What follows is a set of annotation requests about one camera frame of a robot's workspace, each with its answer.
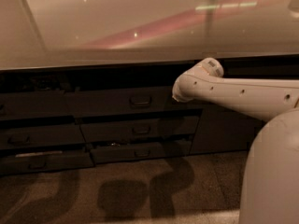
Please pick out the dark drawer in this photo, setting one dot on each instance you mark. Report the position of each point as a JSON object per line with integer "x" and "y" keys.
{"x": 33, "y": 104}
{"x": 13, "y": 165}
{"x": 44, "y": 136}
{"x": 83, "y": 104}
{"x": 136, "y": 152}
{"x": 139, "y": 128}

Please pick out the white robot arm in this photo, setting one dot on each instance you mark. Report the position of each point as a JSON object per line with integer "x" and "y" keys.
{"x": 260, "y": 115}

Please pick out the dark cabinet door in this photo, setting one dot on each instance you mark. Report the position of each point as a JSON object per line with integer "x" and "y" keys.
{"x": 221, "y": 130}

